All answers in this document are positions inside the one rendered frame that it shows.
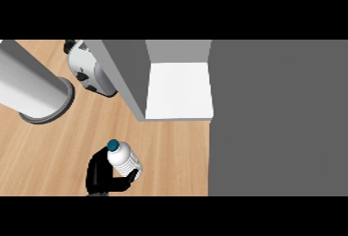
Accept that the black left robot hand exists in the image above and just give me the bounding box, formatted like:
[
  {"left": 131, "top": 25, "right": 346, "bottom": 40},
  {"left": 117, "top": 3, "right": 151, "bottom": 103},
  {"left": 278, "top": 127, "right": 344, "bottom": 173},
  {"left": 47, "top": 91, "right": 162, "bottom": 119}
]
[{"left": 83, "top": 146, "right": 138, "bottom": 196}]

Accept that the clear water bottle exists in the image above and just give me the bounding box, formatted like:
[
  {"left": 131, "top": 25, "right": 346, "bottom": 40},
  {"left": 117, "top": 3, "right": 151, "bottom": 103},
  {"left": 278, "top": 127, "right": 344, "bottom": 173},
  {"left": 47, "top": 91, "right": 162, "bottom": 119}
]
[{"left": 106, "top": 138, "right": 144, "bottom": 181}]

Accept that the grey cabinet with white inside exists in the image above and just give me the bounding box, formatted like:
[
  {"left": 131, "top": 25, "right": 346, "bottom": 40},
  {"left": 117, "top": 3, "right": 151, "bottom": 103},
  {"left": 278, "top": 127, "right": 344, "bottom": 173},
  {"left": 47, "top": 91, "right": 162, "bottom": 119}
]
[{"left": 82, "top": 39, "right": 215, "bottom": 123}]

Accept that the white cylinder with grey base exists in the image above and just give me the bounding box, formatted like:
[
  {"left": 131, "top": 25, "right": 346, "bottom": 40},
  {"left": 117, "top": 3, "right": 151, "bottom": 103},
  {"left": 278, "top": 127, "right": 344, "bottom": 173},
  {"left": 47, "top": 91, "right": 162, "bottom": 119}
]
[{"left": 0, "top": 39, "right": 76, "bottom": 125}]

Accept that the white and black appliance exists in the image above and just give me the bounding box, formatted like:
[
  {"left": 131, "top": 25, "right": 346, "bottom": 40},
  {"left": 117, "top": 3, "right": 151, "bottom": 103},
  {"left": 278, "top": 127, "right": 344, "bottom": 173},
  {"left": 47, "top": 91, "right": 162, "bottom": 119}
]
[{"left": 61, "top": 39, "right": 119, "bottom": 99}]

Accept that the large flat dark grey door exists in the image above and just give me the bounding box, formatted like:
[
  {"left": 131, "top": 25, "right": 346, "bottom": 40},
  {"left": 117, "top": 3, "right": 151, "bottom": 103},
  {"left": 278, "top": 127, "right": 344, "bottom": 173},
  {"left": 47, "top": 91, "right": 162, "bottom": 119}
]
[{"left": 206, "top": 39, "right": 348, "bottom": 197}]

